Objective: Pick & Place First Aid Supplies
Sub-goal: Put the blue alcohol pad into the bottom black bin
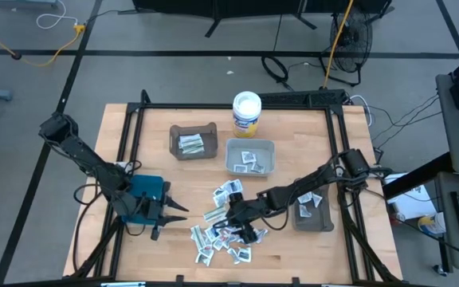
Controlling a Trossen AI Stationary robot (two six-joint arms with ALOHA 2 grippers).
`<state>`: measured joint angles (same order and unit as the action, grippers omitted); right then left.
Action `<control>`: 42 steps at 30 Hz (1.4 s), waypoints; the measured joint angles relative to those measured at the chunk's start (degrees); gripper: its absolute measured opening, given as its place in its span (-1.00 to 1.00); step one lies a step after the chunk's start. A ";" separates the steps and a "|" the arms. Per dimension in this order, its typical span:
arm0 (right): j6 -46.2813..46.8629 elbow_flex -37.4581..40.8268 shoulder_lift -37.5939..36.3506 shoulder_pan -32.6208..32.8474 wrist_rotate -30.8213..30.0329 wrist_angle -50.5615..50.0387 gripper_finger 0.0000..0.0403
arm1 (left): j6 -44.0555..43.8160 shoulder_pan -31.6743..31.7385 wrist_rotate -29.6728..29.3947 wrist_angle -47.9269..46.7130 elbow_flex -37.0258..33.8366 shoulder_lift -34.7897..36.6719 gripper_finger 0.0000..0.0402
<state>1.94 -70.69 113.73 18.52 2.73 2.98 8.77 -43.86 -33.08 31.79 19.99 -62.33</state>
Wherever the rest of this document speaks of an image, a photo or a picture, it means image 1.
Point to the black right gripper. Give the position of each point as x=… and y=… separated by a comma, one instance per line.
x=247, y=211

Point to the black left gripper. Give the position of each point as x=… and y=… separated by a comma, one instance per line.
x=154, y=209

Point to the white first aid packet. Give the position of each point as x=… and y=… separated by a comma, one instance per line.
x=248, y=156
x=240, y=168
x=258, y=167
x=260, y=235
x=213, y=232
x=317, y=199
x=209, y=244
x=304, y=211
x=205, y=257
x=304, y=197

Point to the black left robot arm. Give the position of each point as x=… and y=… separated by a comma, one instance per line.
x=90, y=159

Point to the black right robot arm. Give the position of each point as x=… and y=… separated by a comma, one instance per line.
x=305, y=183

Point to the white packet blue label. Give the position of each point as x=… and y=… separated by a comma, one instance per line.
x=234, y=185
x=220, y=196

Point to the white drug facts packet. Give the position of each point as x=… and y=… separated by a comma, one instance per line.
x=232, y=255

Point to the teal plastic bin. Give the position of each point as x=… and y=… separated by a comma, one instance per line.
x=146, y=185

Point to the white packet black triangle print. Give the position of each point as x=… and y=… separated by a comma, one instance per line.
x=244, y=254

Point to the light grey plastic bin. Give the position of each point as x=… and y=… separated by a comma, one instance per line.
x=265, y=147

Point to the dark grey plastic bin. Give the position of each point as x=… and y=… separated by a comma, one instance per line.
x=213, y=139
x=321, y=221

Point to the Lysol wipes canister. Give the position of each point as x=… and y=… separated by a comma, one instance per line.
x=246, y=109

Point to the black perforated power box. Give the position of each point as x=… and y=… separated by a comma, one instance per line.
x=293, y=97

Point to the white cardboard box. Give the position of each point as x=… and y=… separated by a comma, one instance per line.
x=413, y=203

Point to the black desk crossbar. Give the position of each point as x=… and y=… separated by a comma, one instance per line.
x=413, y=179

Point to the black backdrop stand leg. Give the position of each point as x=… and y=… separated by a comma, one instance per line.
x=213, y=28
x=307, y=23

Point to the white yellow wipes tub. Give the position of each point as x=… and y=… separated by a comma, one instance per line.
x=432, y=223

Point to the desk caster wheel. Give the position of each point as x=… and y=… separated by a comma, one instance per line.
x=439, y=270

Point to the black curtain backdrop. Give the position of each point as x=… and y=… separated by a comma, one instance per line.
x=253, y=6

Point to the black floor fan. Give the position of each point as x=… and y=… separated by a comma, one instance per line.
x=357, y=40

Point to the grey equipment base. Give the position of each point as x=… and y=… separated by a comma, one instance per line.
x=22, y=3

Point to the black aluminium table frame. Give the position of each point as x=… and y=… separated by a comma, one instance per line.
x=213, y=106

